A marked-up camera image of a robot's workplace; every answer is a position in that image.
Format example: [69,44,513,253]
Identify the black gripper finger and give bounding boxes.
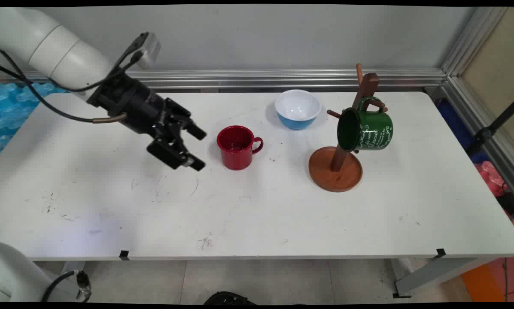
[147,137,207,172]
[166,100,207,141]

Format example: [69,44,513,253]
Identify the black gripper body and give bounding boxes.
[87,75,184,139]

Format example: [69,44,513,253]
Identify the green enamel mug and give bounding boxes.
[337,97,394,152]

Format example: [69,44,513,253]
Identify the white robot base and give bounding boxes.
[0,242,86,302]

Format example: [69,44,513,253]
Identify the red enamel mug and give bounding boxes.
[216,125,264,171]

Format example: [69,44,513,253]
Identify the blue bowl with white inside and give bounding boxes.
[275,89,322,130]

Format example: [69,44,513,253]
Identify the light blue bubble wrap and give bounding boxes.
[0,82,67,158]

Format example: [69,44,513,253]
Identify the wooden mug tree stand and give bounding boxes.
[308,64,388,193]

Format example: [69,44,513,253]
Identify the black round floor object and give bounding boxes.
[203,291,257,306]

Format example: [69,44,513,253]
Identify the dark blue foam sheet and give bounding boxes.
[435,99,477,151]

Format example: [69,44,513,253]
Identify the grey table leg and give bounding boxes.
[389,257,500,298]

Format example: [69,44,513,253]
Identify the black tripod stand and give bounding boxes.
[466,97,514,158]

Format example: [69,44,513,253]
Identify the pink foam packing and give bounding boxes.
[474,161,514,233]

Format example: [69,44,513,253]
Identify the orange floor mat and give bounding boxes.
[460,257,514,302]

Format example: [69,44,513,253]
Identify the black camera cable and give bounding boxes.
[0,33,149,93]

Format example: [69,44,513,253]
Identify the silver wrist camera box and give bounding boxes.
[136,32,162,71]

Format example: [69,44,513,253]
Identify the long horizontal aluminium frame rail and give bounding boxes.
[0,69,447,91]

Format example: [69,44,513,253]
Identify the black cable with bronze plug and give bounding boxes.
[0,48,128,124]

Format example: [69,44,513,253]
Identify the black base cable with connector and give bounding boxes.
[41,270,92,302]

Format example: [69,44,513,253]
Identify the slanted aluminium frame rail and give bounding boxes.
[441,7,514,199]

